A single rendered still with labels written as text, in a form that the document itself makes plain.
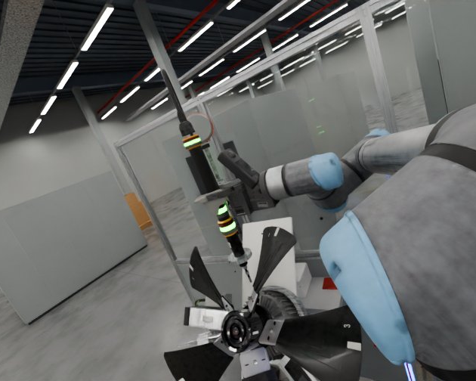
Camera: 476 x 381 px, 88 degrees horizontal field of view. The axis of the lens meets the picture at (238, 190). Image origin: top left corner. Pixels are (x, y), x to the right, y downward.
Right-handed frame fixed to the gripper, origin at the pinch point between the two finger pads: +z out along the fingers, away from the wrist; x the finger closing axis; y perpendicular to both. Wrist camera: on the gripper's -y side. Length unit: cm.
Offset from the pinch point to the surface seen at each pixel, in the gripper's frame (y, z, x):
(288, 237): 24.7, -11.7, 15.0
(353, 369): 50, -27, -6
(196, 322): 56, 40, 7
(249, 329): 43.3, 1.3, -4.6
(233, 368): 166, 101, 60
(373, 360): 145, -9, 71
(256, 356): 55, 4, -4
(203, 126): -22, 33, 58
